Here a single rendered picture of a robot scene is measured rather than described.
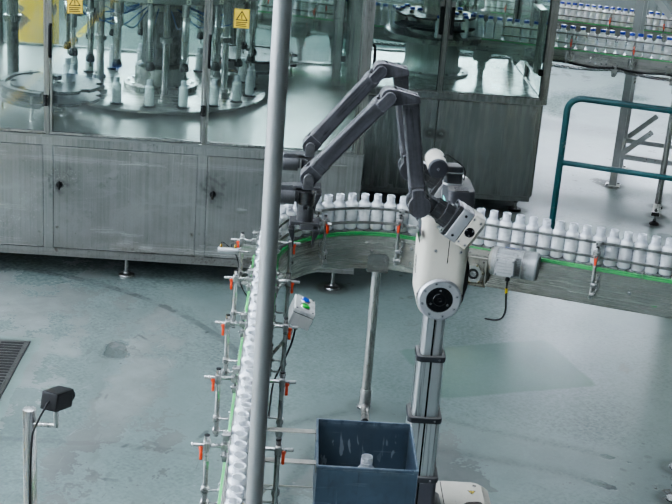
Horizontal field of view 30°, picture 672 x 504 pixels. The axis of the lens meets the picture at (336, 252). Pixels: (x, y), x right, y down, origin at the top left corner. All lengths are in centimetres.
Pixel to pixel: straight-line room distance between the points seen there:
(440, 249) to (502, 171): 511
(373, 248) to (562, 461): 135
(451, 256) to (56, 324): 324
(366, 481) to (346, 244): 208
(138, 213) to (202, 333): 96
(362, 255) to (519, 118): 384
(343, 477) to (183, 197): 392
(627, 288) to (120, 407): 248
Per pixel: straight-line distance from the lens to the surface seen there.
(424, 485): 491
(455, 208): 428
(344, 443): 417
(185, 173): 751
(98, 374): 658
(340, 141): 418
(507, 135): 948
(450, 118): 939
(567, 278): 569
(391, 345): 708
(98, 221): 767
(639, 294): 568
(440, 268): 449
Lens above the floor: 284
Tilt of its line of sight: 20 degrees down
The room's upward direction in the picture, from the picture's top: 4 degrees clockwise
